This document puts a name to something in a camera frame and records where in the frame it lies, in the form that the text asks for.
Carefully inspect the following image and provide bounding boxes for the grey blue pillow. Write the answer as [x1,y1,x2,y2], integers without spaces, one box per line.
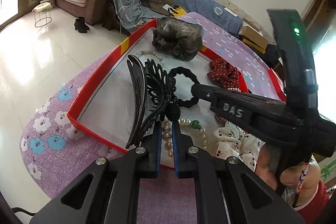
[108,0,164,33]

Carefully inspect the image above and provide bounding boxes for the person's right hand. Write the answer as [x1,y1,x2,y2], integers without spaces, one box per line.
[256,144,279,189]

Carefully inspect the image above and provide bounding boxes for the wire frame stool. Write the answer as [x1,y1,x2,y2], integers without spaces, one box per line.
[32,2,52,28]

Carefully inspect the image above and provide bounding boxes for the red box tray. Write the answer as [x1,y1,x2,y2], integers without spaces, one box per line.
[67,18,287,169]

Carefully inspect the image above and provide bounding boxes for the purple floral bedsheet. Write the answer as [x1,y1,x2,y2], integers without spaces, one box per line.
[20,12,287,224]

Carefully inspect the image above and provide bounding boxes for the red polka dot scrunchie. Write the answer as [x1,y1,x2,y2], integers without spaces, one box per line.
[207,58,240,90]

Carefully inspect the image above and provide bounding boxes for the black hair claw clip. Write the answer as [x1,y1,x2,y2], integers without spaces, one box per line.
[125,54,181,149]

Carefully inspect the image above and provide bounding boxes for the pale bead bracelet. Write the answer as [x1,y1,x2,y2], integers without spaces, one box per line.
[135,49,167,68]

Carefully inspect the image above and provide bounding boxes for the black ankle boots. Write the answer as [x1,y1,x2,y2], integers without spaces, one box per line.
[74,17,90,33]

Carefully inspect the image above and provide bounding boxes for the yellow black package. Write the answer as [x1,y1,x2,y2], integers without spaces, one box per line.
[163,4,187,17]

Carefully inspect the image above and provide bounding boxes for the white cherry print scrunchie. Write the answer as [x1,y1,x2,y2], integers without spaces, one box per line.
[213,125,262,171]

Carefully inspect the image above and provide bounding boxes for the large pearl bracelet green bead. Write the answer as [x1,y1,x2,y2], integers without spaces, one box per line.
[162,119,209,159]

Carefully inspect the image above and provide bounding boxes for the fur hair clip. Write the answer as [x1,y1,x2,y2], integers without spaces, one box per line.
[152,17,204,61]

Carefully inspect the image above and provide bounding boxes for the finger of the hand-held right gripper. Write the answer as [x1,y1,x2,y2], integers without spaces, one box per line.
[190,83,254,122]

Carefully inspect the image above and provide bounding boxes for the brown cardboard box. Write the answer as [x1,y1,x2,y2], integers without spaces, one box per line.
[239,26,269,54]

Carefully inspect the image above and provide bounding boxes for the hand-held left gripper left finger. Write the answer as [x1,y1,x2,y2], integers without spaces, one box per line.
[29,122,163,224]

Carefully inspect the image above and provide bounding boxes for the blue checked quilt roll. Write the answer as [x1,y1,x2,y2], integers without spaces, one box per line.
[144,0,243,34]

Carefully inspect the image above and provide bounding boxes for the black hair tie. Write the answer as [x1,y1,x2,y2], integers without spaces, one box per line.
[167,66,202,109]

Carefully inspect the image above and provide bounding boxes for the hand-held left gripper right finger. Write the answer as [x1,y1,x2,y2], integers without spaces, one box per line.
[172,122,306,224]

